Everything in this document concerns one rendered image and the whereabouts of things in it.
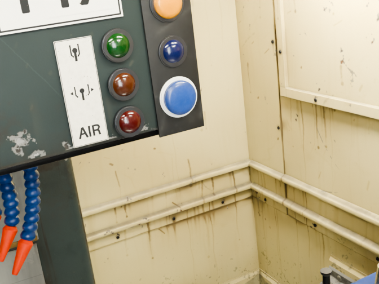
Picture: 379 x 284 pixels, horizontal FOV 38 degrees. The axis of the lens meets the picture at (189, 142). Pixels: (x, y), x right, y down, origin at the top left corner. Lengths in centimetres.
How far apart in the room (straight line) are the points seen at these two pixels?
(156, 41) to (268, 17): 113
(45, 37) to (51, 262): 86
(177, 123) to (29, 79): 13
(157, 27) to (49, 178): 76
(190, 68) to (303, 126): 108
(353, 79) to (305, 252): 61
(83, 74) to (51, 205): 78
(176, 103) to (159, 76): 3
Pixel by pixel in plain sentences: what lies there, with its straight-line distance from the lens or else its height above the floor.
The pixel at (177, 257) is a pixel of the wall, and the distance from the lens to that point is 181.
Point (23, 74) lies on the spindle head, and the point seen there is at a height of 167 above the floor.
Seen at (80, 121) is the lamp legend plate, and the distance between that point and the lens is 45.
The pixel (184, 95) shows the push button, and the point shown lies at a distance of 47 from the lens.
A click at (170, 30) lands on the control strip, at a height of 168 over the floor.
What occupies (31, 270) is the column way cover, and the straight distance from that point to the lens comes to 120.
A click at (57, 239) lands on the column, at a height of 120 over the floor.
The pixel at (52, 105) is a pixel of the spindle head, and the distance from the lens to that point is 44.
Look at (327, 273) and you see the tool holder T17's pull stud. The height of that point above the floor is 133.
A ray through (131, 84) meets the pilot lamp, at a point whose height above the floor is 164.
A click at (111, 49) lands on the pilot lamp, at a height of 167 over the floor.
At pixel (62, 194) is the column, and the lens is 120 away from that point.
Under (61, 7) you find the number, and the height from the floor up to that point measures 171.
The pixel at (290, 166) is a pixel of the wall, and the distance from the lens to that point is 164.
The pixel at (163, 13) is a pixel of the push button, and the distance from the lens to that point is 46.
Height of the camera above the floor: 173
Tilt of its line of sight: 18 degrees down
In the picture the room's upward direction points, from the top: 7 degrees counter-clockwise
